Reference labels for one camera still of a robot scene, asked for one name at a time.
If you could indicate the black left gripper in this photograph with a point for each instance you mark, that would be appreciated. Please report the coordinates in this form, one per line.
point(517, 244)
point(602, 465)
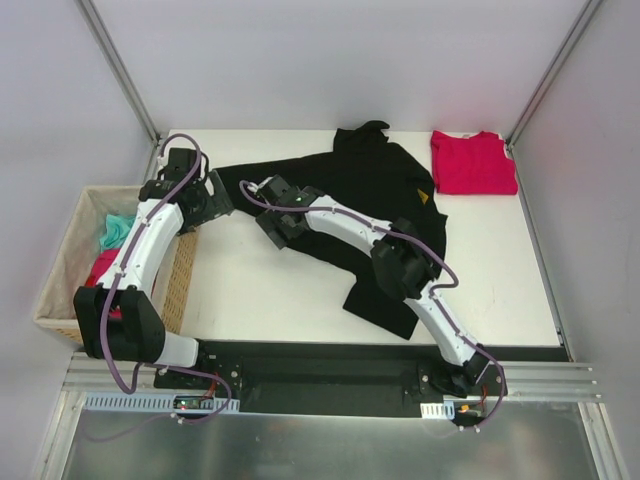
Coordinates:
point(220, 195)

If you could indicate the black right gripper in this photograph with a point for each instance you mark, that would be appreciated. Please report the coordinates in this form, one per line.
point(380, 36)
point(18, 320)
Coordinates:
point(273, 228)

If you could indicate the black flower print t-shirt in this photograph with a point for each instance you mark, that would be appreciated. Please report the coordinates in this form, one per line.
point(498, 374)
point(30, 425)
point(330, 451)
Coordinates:
point(374, 176)

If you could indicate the wicker laundry basket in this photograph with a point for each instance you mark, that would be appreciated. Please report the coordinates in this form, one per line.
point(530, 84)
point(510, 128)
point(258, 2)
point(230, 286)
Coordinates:
point(80, 249)

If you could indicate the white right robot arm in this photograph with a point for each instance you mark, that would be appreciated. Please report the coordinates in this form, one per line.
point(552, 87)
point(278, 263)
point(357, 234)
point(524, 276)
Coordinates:
point(404, 267)

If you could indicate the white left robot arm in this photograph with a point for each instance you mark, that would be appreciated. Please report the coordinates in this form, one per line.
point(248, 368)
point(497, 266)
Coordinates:
point(117, 311)

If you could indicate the teal t-shirt in basket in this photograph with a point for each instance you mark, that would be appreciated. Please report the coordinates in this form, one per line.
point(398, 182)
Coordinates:
point(117, 228)

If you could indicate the red t-shirt in basket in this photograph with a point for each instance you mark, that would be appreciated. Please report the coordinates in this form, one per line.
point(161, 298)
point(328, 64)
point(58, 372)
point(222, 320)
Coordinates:
point(102, 263)

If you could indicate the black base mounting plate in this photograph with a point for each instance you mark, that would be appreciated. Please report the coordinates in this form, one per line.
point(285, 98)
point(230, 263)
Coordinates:
point(333, 379)

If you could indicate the folded red t-shirt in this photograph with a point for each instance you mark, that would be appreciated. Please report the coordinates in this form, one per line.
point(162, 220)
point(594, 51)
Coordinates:
point(474, 165)

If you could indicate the left aluminium frame post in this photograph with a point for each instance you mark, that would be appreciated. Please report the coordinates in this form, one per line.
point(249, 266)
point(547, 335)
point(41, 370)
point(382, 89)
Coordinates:
point(99, 30)

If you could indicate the aluminium frame post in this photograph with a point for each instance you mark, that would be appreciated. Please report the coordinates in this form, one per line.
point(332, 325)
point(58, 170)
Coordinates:
point(578, 29)
point(99, 30)

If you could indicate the left white cable duct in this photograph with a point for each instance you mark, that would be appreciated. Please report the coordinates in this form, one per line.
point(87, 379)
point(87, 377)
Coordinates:
point(159, 403)

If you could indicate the white cable duct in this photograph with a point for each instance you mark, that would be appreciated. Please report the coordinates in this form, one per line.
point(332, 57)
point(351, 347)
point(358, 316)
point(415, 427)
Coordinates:
point(159, 403)
point(449, 410)

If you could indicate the right white cable duct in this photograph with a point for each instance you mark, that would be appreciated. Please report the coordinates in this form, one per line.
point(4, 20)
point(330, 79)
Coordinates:
point(449, 410)

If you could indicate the aluminium front rail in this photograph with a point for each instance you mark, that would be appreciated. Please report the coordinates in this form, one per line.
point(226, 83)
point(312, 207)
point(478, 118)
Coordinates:
point(526, 381)

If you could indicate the right aluminium frame post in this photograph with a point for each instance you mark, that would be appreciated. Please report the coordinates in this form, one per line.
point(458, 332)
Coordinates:
point(578, 29)

